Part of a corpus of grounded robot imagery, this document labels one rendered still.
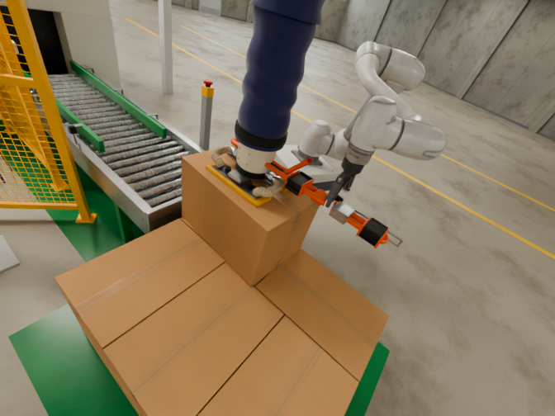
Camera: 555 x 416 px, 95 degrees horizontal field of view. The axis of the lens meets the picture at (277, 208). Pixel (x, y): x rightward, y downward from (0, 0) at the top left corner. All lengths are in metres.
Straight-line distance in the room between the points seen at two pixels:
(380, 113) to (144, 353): 1.15
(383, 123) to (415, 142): 0.12
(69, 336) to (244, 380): 1.09
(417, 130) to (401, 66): 0.52
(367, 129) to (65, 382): 1.75
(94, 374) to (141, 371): 0.64
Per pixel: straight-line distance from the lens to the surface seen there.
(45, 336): 1.95
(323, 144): 1.73
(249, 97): 1.03
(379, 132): 0.85
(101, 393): 1.75
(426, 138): 0.91
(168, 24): 4.60
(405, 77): 1.38
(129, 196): 1.66
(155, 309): 1.25
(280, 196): 1.18
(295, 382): 1.19
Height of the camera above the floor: 1.65
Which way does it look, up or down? 39 degrees down
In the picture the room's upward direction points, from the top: 18 degrees clockwise
